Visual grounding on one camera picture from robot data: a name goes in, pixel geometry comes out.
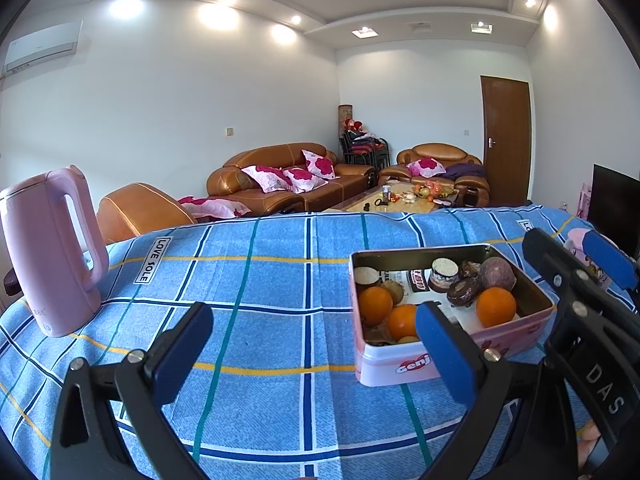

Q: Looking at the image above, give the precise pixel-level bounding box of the blue plaid blanket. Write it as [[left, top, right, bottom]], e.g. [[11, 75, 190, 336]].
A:
[[0, 205, 640, 480]]

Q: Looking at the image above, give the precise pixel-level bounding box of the brown leather sofa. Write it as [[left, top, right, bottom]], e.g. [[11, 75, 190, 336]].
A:
[[206, 142, 377, 213]]

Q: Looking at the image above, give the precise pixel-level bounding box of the rounded brown leather seat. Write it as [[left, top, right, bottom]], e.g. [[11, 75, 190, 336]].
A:
[[96, 183, 197, 245]]

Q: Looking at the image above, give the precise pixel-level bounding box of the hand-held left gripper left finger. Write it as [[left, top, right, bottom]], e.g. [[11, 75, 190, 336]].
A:
[[49, 301, 216, 480]]

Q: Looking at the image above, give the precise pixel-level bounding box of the purple blanket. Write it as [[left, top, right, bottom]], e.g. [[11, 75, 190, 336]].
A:
[[442, 161, 485, 179]]

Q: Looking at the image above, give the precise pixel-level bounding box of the stack of dark chairs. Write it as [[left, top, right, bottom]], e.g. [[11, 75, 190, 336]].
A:
[[340, 131, 391, 168]]

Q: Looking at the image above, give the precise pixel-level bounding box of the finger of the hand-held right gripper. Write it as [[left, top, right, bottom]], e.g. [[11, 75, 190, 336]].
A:
[[522, 227, 608, 321], [582, 230, 640, 311]]

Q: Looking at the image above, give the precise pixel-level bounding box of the dark brown round fruit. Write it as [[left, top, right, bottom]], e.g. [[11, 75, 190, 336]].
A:
[[446, 277, 483, 307]]

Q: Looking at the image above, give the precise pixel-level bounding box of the pink cartoon cup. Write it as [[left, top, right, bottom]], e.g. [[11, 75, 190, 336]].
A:
[[562, 227, 613, 291]]

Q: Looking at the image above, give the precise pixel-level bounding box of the pink floral pillow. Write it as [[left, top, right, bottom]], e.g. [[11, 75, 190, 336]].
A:
[[301, 149, 337, 180], [241, 165, 293, 193], [282, 166, 328, 194], [406, 156, 445, 177], [177, 195, 251, 221]]

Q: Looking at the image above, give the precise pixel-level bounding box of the dark wooden furniture edge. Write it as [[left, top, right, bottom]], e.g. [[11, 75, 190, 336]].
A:
[[1, 267, 22, 297]]

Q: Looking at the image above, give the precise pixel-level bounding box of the pink electric kettle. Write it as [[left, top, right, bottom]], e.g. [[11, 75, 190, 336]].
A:
[[0, 165, 110, 338]]

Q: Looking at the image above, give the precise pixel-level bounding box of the person's right hand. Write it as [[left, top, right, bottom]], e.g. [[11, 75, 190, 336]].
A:
[[575, 420, 603, 471]]

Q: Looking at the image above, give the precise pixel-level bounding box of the pile of snacks and oranges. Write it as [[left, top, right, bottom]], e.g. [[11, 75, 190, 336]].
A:
[[411, 180, 453, 201]]

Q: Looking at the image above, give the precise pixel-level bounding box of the small orange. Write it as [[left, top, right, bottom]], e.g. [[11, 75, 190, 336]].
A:
[[387, 304, 422, 342]]

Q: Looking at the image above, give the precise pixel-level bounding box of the pink tin box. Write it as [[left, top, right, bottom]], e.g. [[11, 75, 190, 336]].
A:
[[349, 243, 557, 387]]

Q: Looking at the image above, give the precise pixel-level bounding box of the brown wooden door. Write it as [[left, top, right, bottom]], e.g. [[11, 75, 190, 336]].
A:
[[480, 75, 531, 206]]

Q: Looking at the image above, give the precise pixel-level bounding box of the black television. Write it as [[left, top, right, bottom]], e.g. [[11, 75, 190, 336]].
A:
[[590, 163, 640, 261]]

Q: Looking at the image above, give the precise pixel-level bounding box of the wooden coffee table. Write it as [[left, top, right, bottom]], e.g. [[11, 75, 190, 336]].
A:
[[324, 180, 461, 215]]

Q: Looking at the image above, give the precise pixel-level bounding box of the purple passion fruit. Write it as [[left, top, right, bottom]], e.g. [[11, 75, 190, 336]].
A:
[[477, 256, 517, 293]]

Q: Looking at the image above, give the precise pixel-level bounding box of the white air conditioner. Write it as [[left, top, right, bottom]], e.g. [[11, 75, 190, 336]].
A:
[[4, 21, 83, 75]]

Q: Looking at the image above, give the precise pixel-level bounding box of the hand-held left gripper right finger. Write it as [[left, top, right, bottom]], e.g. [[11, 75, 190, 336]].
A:
[[415, 300, 583, 480]]

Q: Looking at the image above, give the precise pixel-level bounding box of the brown leather armchair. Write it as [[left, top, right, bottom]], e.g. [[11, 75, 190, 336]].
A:
[[378, 143, 490, 207]]

